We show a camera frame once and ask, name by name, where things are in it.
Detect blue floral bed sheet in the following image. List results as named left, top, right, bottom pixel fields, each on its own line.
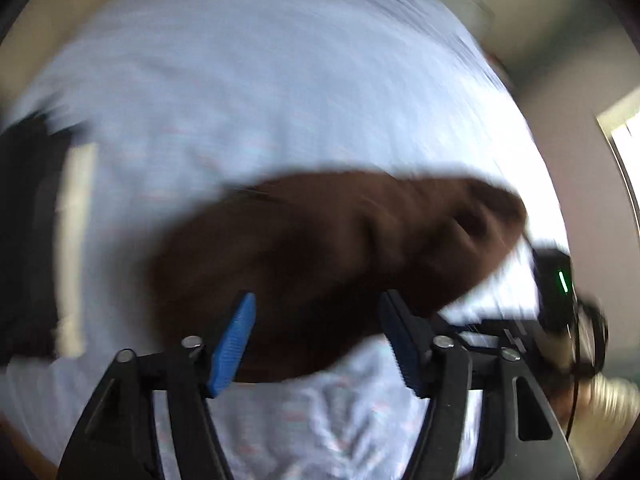
left=1, top=0, right=567, bottom=462

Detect brown fleece pants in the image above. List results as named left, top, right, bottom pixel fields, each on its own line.
left=149, top=171, right=527, bottom=382

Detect black folded clothes stack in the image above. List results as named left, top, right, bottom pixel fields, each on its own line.
left=1, top=110, right=98, bottom=365

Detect right hand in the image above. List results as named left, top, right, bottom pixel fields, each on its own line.
left=539, top=374, right=593, bottom=440

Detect window with grille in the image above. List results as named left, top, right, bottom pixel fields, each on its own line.
left=597, top=88, right=640, bottom=233

